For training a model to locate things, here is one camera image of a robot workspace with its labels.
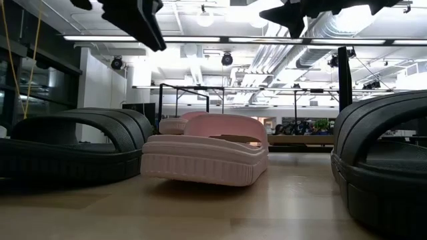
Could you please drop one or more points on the black background rack frame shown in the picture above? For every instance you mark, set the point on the black background rack frame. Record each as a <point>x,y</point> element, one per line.
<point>295,110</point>

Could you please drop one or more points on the pink rubber slide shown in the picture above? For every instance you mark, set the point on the pink rubber slide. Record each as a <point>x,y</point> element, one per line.
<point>171,126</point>
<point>200,163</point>

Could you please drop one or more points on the round white pendant lamp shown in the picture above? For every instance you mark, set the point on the round white pendant lamp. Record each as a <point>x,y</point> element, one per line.
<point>205,19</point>

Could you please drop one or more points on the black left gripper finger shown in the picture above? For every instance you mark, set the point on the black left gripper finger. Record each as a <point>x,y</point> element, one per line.
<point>81,3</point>
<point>133,16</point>

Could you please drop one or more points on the black cabinet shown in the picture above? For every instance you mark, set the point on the black cabinet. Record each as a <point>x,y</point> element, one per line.
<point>136,105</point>

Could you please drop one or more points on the black ceiling spotlight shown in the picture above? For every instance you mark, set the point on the black ceiling spotlight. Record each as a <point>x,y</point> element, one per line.
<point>227,60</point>
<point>116,63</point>
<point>333,61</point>
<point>372,85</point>

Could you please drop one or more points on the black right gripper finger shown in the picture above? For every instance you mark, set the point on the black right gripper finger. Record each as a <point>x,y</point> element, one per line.
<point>333,6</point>

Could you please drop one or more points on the white light strip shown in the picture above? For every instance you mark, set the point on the white light strip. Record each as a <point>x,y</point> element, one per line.
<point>410,42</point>
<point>100,38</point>
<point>260,40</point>
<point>347,41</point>

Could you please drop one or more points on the green potted plant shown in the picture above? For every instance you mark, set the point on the green potted plant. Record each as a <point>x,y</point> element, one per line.
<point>322,126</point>

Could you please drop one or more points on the black rubber slide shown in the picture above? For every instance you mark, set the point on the black rubber slide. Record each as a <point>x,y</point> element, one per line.
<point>383,200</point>
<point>66,163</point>

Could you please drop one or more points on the silver ventilation duct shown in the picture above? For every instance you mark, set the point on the silver ventilation duct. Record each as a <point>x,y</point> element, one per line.
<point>317,55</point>

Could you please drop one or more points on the black metal wooden shelf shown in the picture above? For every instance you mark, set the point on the black metal wooden shelf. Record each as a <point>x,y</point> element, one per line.
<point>345,80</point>

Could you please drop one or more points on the black aluminium rig frame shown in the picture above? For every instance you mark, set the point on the black aluminium rig frame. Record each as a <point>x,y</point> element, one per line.
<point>225,40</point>

